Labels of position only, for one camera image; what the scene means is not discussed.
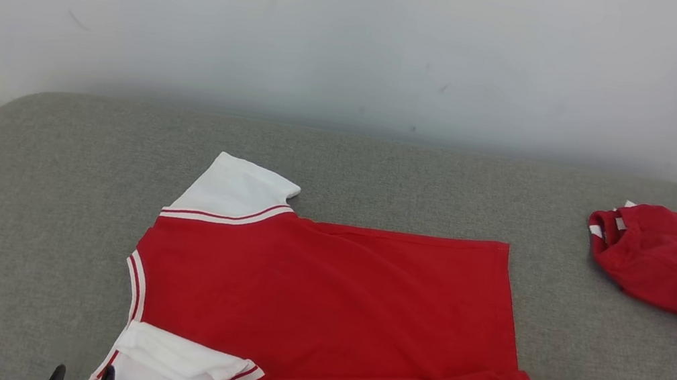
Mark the grey fabric bed surface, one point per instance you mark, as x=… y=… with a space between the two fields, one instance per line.
x=32 y=237

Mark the red and white t-shirt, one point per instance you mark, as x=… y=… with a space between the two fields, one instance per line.
x=327 y=304

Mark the red shorts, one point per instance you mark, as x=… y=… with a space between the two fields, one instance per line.
x=673 y=263

